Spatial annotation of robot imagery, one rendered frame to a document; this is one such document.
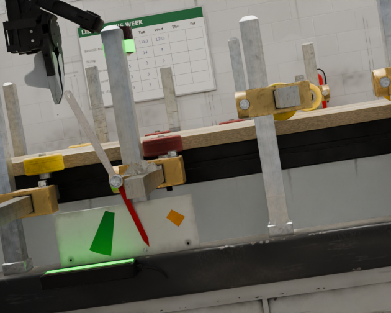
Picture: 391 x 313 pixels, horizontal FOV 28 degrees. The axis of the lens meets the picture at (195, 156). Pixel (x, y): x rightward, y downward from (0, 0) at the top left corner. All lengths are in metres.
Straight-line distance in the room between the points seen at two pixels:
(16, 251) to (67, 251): 0.10
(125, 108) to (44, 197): 0.22
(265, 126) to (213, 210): 0.30
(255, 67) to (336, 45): 7.26
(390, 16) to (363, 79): 7.24
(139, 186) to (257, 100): 0.32
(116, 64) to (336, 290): 0.58
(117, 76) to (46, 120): 7.51
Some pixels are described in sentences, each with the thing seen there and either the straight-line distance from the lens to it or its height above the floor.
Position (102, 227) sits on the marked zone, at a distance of 1.45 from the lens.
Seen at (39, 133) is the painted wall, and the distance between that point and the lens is 8.96.
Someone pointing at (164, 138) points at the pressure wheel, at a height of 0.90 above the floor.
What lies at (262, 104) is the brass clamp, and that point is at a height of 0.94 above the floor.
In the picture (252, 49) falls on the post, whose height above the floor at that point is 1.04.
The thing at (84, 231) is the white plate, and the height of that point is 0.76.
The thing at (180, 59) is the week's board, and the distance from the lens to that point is 8.64.
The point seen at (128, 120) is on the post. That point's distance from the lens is 1.43.
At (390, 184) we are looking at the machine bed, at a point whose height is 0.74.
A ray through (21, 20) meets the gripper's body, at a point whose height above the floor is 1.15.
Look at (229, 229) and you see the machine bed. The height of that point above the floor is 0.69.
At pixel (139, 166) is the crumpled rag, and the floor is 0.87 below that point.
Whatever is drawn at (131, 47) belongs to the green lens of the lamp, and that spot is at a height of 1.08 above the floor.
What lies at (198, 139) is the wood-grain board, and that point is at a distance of 1.62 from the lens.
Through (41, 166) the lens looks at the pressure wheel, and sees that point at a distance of 1.60.
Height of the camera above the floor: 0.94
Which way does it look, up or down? 3 degrees down
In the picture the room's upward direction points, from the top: 9 degrees counter-clockwise
